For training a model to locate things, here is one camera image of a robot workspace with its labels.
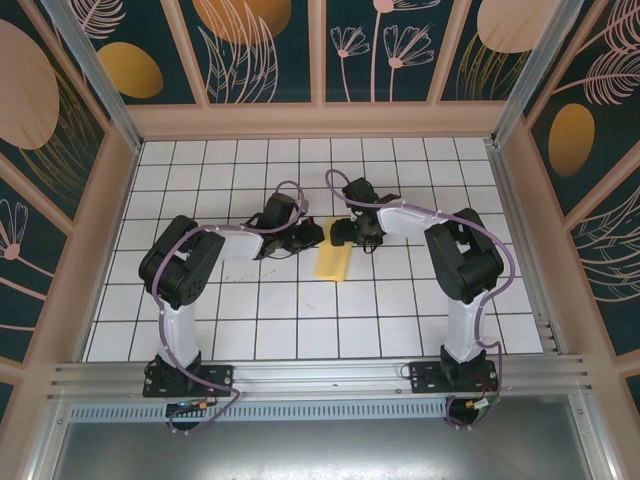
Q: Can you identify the grey slotted cable duct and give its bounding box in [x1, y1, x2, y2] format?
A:
[67, 402, 451, 424]

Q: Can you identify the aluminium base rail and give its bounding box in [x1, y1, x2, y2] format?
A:
[47, 353, 596, 404]

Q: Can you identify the aluminium side rail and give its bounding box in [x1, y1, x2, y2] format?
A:
[485, 139, 569, 356]

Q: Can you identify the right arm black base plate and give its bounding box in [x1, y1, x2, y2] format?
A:
[408, 360, 501, 396]

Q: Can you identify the small circuit board blue light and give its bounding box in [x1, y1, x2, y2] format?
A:
[166, 399, 214, 416]

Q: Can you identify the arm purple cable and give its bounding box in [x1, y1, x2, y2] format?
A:
[324, 168, 517, 432]
[152, 179, 314, 435]

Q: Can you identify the grey metal sheet panel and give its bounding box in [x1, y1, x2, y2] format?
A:
[49, 419, 596, 480]

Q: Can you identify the aluminium frame bar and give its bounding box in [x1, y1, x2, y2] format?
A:
[569, 384, 626, 480]
[22, 399, 71, 480]

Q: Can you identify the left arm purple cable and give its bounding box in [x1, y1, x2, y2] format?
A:
[152, 179, 314, 435]

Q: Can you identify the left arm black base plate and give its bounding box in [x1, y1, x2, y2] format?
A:
[143, 363, 235, 399]

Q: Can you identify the small green circuit board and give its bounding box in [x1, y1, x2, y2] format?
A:
[467, 394, 501, 416]

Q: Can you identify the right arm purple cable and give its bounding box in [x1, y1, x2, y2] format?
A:
[324, 168, 517, 432]

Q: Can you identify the aluminium corner post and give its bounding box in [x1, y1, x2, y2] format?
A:
[39, 0, 146, 155]
[488, 0, 587, 149]

